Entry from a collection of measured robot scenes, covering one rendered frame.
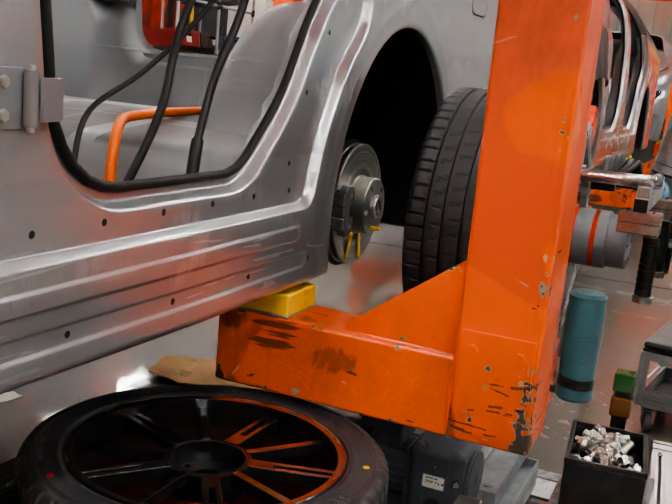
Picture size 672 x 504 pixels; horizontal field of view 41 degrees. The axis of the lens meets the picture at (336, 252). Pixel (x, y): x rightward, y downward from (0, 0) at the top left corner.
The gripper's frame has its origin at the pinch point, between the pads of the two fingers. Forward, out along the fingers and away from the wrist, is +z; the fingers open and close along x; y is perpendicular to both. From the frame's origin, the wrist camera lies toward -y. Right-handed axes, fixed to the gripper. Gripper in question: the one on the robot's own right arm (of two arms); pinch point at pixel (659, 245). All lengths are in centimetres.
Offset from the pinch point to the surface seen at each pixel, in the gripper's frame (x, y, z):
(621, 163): -11.8, 19.8, 5.7
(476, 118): -42, 28, 37
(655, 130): -74, 3, -857
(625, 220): -5.8, 9.7, 36.5
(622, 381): 1, -18, 62
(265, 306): -70, -13, 79
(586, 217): -16.1, 7.2, 21.6
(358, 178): -74, 9, 24
